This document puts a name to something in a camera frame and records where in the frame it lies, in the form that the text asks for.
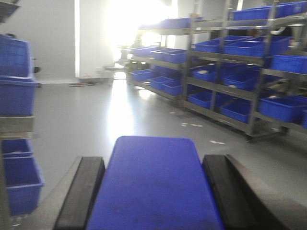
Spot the blue bin stack left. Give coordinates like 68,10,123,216
0,35,38,116

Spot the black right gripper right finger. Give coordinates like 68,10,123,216
202,155,307,230

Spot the long steel rack with bins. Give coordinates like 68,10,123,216
128,0,307,142

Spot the blue block part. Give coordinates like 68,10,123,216
86,136,224,230

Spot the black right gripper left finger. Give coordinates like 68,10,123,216
36,157,105,230

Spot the blue bin lower left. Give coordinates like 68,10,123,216
1,139,45,216

